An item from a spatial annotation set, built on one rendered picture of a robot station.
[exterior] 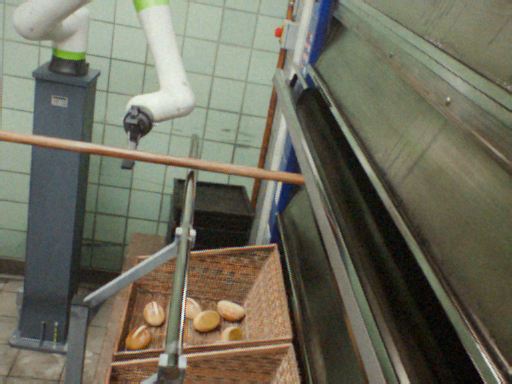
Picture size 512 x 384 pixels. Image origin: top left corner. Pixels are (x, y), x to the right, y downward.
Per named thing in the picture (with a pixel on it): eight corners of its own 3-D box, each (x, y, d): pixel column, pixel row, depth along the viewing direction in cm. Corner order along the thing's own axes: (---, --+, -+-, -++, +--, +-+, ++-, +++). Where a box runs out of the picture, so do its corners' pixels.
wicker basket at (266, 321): (265, 309, 240) (279, 242, 229) (277, 419, 188) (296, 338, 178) (129, 292, 234) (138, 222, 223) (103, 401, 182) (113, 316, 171)
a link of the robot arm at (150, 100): (134, 126, 231) (123, 96, 227) (169, 116, 230) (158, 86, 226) (129, 138, 218) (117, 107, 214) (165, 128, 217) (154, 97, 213)
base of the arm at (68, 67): (61, 57, 269) (62, 43, 266) (98, 64, 270) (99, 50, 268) (41, 71, 245) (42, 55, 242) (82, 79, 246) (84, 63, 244)
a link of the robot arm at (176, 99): (140, 19, 227) (132, 12, 215) (172, 9, 226) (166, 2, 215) (170, 122, 229) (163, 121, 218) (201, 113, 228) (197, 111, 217)
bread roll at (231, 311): (245, 305, 224) (239, 320, 222) (246, 313, 230) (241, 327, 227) (218, 296, 227) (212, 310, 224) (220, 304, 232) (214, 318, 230)
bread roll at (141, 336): (137, 355, 201) (139, 340, 199) (119, 347, 203) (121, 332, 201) (156, 340, 209) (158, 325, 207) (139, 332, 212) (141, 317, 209)
